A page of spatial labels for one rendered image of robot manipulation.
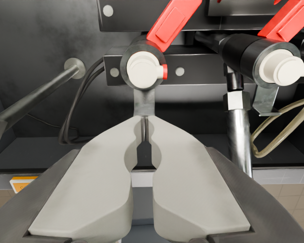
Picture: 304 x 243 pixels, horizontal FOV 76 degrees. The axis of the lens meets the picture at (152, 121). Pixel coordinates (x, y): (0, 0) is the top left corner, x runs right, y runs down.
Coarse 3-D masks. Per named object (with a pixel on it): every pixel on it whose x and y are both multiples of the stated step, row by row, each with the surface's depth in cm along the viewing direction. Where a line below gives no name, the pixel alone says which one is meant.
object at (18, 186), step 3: (15, 177) 35; (18, 177) 35; (21, 177) 35; (24, 177) 35; (27, 177) 35; (30, 177) 35; (33, 177) 35; (36, 177) 35; (15, 183) 34; (18, 183) 34; (21, 183) 34; (24, 183) 34; (27, 183) 34; (15, 186) 35; (18, 186) 35; (21, 186) 35; (24, 186) 35; (15, 189) 35; (18, 189) 35
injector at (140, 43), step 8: (144, 32) 24; (136, 40) 13; (144, 40) 12; (128, 48) 11; (136, 48) 11; (144, 48) 11; (152, 48) 11; (160, 48) 13; (128, 56) 11; (160, 56) 11; (120, 64) 12; (160, 64) 12; (128, 80) 12; (160, 80) 12; (136, 88) 12; (144, 88) 12; (152, 88) 12
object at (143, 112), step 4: (136, 108) 13; (140, 108) 13; (144, 108) 13; (148, 108) 13; (152, 108) 13; (136, 112) 13; (140, 112) 13; (144, 112) 13; (148, 112) 13; (152, 112) 13; (140, 116) 12; (144, 116) 12; (148, 116) 12
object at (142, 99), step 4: (136, 92) 13; (140, 92) 13; (144, 92) 13; (148, 92) 13; (152, 92) 13; (136, 96) 13; (140, 96) 13; (144, 96) 13; (148, 96) 13; (152, 96) 13; (136, 100) 13; (140, 100) 13; (144, 100) 13; (148, 100) 13; (152, 100) 13; (136, 104) 13; (140, 104) 13; (144, 104) 13; (148, 104) 13; (152, 104) 13
